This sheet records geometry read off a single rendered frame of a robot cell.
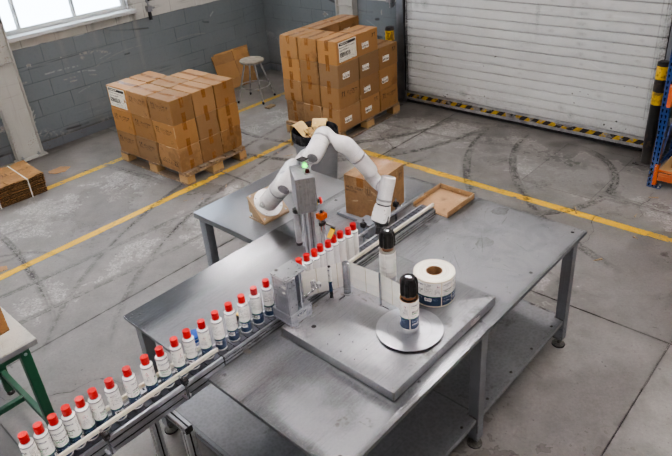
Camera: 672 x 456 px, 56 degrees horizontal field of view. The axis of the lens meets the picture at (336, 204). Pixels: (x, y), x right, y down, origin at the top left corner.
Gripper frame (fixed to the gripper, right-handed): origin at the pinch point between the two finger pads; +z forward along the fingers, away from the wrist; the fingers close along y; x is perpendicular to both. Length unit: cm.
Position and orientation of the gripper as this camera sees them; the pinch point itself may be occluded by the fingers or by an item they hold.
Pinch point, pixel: (378, 230)
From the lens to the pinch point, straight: 354.3
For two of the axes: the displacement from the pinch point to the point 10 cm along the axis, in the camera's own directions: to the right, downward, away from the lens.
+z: -1.6, 9.6, 2.4
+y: 7.4, 2.8, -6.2
